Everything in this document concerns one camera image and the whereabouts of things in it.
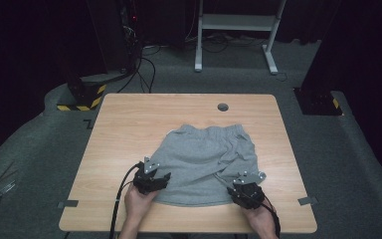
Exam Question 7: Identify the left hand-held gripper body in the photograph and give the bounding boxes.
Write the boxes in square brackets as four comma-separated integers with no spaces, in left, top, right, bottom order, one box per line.
[132,156,162,196]

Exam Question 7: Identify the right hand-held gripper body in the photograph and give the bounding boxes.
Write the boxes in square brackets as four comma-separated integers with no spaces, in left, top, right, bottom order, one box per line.
[232,171,267,210]

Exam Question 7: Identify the grey shorts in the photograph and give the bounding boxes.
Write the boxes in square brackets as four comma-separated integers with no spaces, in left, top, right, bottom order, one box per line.
[152,123,267,207]

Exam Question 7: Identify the person's right hand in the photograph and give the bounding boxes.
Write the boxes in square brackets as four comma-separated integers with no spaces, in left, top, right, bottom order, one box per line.
[242,204,278,235]

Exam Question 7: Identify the person's left hand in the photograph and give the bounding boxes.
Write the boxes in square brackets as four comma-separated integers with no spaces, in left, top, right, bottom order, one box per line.
[123,184,158,229]

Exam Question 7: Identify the grey tape strip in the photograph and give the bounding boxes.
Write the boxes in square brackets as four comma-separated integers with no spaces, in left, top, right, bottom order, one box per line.
[297,196,318,206]
[57,199,80,209]

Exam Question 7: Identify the black stand with striped base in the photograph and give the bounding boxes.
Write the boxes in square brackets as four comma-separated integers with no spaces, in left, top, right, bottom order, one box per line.
[57,71,108,113]

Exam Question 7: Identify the black stand base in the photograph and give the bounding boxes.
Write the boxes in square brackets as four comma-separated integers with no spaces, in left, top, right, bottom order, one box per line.
[292,87,343,117]

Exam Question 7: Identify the black equipment rack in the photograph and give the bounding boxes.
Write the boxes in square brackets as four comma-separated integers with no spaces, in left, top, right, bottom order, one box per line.
[86,0,141,74]

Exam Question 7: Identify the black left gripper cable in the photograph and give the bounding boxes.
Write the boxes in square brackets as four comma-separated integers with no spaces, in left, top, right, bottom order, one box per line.
[108,162,144,239]

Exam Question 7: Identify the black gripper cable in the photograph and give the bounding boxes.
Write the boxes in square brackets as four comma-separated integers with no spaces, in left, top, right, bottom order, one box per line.
[262,194,282,239]
[108,162,144,239]

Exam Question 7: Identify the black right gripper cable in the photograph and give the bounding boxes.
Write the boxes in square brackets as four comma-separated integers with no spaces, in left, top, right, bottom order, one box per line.
[262,194,282,239]

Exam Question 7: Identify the black floor cables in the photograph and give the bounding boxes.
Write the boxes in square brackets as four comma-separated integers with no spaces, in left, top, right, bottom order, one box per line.
[116,46,162,95]

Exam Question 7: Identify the tangle of floor cables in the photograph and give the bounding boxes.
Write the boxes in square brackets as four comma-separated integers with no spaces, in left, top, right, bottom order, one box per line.
[184,32,268,54]

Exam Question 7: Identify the white metal desk frame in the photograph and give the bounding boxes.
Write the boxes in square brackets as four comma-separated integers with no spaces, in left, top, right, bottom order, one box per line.
[194,0,287,76]

